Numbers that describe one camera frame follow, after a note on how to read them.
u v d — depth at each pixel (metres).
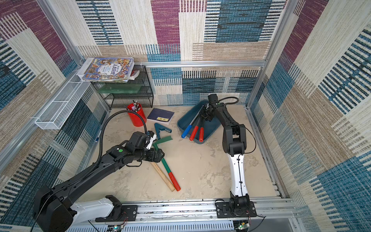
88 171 0.46
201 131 0.96
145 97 1.16
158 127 1.05
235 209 0.66
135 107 0.99
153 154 0.70
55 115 0.71
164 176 0.84
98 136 1.08
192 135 0.93
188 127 0.97
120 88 0.99
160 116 1.12
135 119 1.03
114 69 0.80
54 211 0.38
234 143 0.63
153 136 0.74
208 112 0.91
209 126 0.98
